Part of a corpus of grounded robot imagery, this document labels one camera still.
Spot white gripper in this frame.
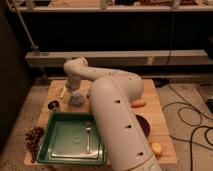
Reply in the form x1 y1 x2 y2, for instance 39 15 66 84
61 75 81 104

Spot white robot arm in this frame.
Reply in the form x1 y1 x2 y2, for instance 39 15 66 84
63 57 162 171

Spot cream banana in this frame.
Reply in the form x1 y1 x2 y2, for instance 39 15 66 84
59 85 67 99

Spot small dark tin can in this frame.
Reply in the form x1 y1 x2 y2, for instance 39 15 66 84
48 100 60 111

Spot silver fork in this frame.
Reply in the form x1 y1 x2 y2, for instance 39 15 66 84
86 121 92 154

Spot green plastic tray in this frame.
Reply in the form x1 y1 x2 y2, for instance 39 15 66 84
36 112 106 165

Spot bunch of dark grapes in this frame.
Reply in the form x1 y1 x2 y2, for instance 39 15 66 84
25 126 44 163

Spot orange carrot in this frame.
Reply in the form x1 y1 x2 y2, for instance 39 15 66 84
131 100 146 108

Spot purple bowl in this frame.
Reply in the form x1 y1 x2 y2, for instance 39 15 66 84
136 115 151 137

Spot metal shelf rack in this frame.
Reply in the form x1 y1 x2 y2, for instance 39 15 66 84
7 0 213 78

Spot black floor cables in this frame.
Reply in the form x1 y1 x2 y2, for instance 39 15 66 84
161 83 213 171

